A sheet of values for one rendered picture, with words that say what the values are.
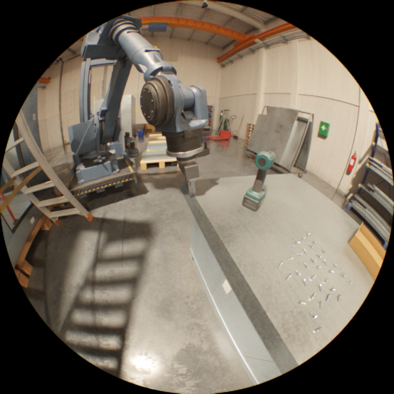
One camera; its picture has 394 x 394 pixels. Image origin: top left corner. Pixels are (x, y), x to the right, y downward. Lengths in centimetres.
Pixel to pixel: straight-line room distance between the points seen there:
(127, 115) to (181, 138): 623
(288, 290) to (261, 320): 11
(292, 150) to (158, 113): 299
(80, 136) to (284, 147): 342
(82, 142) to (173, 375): 192
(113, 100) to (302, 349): 178
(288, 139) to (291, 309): 312
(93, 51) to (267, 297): 149
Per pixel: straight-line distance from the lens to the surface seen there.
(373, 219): 392
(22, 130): 108
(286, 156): 323
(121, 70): 139
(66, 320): 130
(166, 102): 39
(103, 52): 126
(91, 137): 155
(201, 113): 50
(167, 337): 97
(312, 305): 45
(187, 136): 43
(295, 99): 618
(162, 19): 916
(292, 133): 332
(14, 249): 181
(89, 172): 169
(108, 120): 152
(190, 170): 48
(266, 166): 48
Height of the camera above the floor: 97
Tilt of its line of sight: 33 degrees down
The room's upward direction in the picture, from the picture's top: 5 degrees clockwise
